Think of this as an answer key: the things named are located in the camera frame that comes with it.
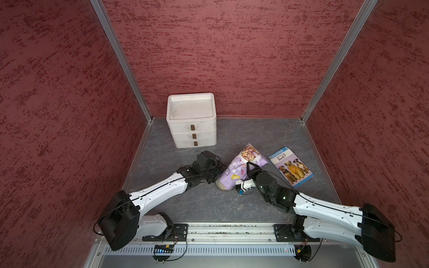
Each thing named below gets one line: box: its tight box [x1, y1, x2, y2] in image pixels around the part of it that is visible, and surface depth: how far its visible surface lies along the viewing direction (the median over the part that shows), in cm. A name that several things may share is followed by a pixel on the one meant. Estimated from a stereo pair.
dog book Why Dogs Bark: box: [267, 146, 315, 189], surface depth 97 cm
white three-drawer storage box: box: [166, 92, 217, 149], surface depth 94 cm
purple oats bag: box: [215, 142, 269, 193], surface depth 79 cm
